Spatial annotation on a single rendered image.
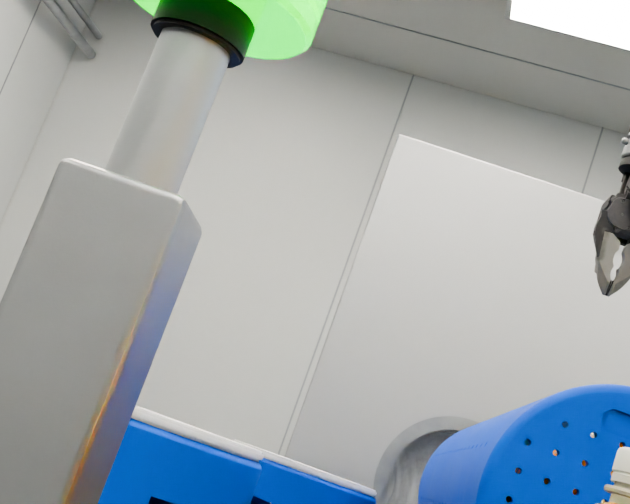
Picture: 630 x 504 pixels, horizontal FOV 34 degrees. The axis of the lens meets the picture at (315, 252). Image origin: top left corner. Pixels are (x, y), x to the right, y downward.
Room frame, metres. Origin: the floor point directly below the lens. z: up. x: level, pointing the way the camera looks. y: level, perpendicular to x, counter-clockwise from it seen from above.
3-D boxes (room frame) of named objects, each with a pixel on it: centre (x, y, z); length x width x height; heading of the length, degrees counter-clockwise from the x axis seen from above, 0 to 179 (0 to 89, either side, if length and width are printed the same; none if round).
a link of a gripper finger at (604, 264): (1.50, -0.41, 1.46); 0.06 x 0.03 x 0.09; 174
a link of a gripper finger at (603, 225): (1.48, -0.40, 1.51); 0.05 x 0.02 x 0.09; 84
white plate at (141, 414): (1.21, 0.11, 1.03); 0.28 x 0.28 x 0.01
